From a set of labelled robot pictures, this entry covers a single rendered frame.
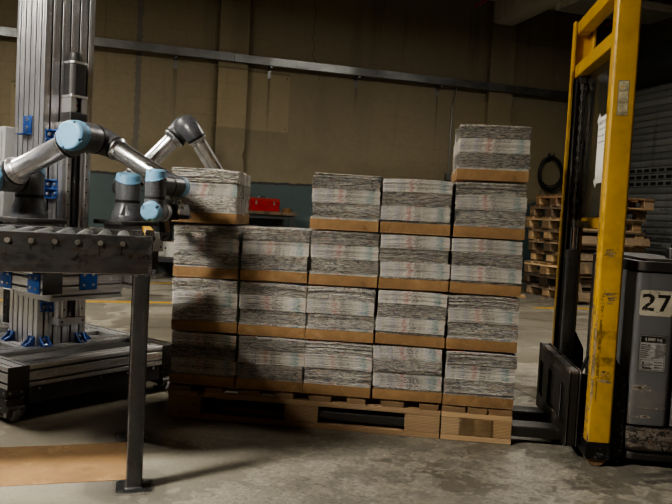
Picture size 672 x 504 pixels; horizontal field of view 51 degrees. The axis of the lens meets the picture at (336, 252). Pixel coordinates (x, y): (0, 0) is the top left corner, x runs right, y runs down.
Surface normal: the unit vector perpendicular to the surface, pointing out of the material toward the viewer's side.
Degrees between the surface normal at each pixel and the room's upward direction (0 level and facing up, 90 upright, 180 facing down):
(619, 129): 90
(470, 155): 90
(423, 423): 90
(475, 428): 90
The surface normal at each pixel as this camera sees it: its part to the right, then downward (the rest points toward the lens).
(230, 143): 0.28, 0.07
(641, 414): -0.11, 0.04
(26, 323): -0.61, 0.01
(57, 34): 0.79, 0.07
